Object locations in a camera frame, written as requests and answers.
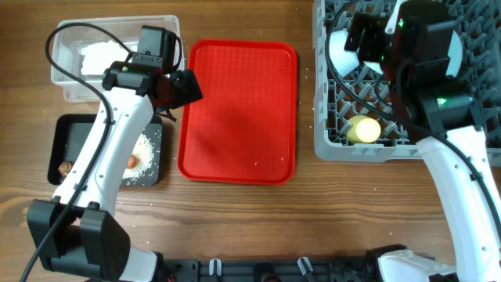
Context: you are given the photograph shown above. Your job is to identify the white napkin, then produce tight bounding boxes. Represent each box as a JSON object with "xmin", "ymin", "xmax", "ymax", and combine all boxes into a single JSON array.
[{"xmin": 79, "ymin": 40, "xmax": 128, "ymax": 75}]

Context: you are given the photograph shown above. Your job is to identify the orange carrot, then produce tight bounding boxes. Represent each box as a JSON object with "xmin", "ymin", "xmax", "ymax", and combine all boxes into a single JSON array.
[{"xmin": 126, "ymin": 155, "xmax": 139, "ymax": 169}]

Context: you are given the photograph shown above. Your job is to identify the yellow plastic cup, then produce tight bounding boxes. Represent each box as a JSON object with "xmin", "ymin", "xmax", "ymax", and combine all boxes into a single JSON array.
[{"xmin": 346, "ymin": 115, "xmax": 381, "ymax": 143}]

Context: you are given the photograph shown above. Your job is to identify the light blue plate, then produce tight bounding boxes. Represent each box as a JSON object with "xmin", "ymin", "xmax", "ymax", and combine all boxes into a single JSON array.
[{"xmin": 364, "ymin": 31, "xmax": 463, "ymax": 77}]

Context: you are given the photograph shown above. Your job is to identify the light blue bowl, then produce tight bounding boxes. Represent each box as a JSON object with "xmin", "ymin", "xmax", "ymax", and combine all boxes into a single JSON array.
[{"xmin": 328, "ymin": 29, "xmax": 359, "ymax": 77}]

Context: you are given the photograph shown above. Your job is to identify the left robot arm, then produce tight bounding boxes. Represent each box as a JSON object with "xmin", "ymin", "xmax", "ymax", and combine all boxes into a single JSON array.
[{"xmin": 27, "ymin": 26, "xmax": 203, "ymax": 281}]

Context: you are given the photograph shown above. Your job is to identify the grey dishwasher rack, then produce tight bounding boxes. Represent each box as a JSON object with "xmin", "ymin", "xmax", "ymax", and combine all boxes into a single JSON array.
[{"xmin": 312, "ymin": 0, "xmax": 500, "ymax": 167}]

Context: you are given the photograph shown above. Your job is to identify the black waste tray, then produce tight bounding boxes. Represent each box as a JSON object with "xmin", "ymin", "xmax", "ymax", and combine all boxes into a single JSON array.
[{"xmin": 47, "ymin": 114, "xmax": 163, "ymax": 186}]

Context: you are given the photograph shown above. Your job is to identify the white rice pile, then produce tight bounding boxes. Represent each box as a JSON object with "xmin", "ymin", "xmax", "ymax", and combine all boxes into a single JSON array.
[{"xmin": 122, "ymin": 134, "xmax": 154, "ymax": 180}]

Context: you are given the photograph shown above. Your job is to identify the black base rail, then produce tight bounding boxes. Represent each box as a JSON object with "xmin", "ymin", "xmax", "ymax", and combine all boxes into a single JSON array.
[{"xmin": 164, "ymin": 257, "xmax": 383, "ymax": 282}]

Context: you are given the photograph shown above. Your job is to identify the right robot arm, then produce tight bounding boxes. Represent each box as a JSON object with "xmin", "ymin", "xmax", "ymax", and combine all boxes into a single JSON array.
[{"xmin": 344, "ymin": 1, "xmax": 500, "ymax": 281}]

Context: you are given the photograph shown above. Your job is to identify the red plastic tray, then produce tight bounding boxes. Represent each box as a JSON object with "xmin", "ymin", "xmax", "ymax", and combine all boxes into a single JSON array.
[{"xmin": 177, "ymin": 38, "xmax": 297, "ymax": 185}]

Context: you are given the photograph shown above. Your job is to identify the clear plastic bin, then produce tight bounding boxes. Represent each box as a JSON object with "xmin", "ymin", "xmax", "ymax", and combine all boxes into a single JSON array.
[{"xmin": 52, "ymin": 15, "xmax": 181, "ymax": 91}]

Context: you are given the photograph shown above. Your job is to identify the brown food scrap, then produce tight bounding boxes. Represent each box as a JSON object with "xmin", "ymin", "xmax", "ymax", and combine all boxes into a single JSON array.
[{"xmin": 58, "ymin": 161, "xmax": 74, "ymax": 177}]

